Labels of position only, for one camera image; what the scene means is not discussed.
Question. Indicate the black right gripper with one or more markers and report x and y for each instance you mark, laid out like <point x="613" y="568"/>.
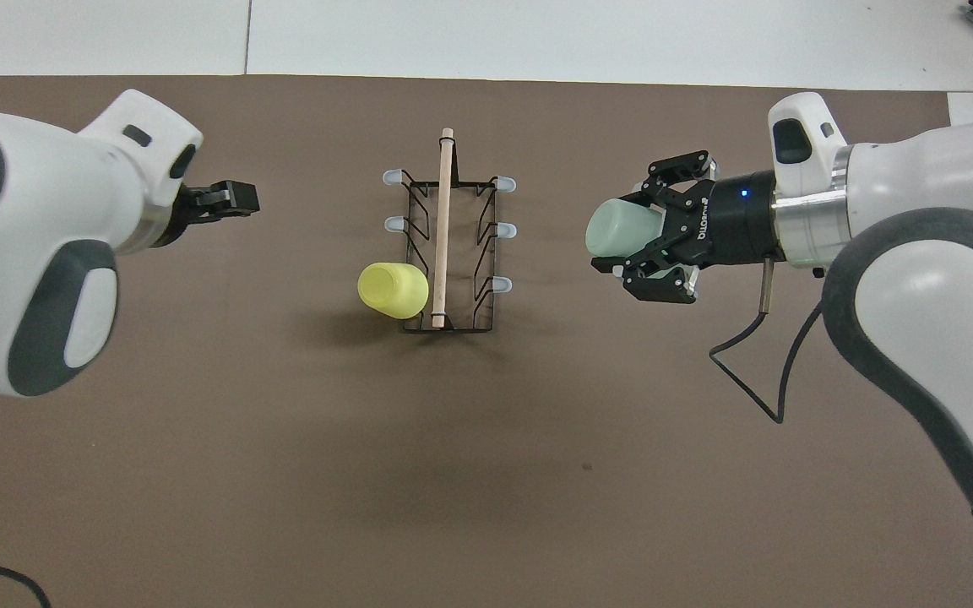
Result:
<point x="731" y="224"/>

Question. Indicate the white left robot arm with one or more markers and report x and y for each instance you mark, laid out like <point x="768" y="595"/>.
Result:
<point x="30" y="194"/>

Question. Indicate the yellow plastic cup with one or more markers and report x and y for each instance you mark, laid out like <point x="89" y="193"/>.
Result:
<point x="392" y="290"/>

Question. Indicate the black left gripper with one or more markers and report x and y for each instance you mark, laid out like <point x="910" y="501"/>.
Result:
<point x="178" y="215"/>

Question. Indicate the brown table mat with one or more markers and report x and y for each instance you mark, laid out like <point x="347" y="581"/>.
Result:
<point x="453" y="464"/>

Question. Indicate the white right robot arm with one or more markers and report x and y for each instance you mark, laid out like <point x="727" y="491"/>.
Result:
<point x="917" y="279"/>

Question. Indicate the pale green plastic cup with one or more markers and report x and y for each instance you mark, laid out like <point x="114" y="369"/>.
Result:
<point x="617" y="228"/>

